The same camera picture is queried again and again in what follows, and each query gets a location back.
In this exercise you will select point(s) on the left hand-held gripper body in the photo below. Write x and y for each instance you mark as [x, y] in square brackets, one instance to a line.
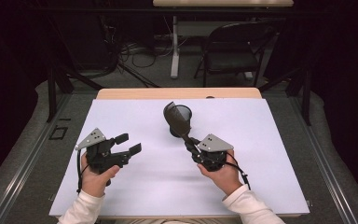
[102, 154]

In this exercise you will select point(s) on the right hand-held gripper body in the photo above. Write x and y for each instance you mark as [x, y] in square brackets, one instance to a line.
[213, 152]

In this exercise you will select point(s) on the black mesh pen cup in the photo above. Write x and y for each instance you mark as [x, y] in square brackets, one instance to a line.
[185, 112]

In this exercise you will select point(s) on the person's right hand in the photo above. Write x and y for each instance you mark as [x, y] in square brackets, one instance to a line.
[225, 177]

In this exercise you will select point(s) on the person's left hand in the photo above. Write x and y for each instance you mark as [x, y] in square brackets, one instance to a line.
[94, 182]

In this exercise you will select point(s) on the white table cover sheet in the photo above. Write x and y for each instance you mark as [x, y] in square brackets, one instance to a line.
[155, 186]

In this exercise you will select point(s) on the floor outlet cover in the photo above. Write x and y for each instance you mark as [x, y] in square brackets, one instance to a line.
[58, 132]

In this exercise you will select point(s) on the black folding chair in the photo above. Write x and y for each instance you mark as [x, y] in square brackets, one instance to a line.
[230, 59]

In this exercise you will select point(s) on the wooden desk with white legs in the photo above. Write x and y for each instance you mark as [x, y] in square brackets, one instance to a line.
[223, 2]

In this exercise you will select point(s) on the metal floor rail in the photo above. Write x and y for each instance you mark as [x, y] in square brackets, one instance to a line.
[323, 161]
[28, 161]

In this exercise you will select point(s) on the black metal frame stand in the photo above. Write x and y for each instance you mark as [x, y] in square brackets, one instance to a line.
[306, 93]
[52, 93]

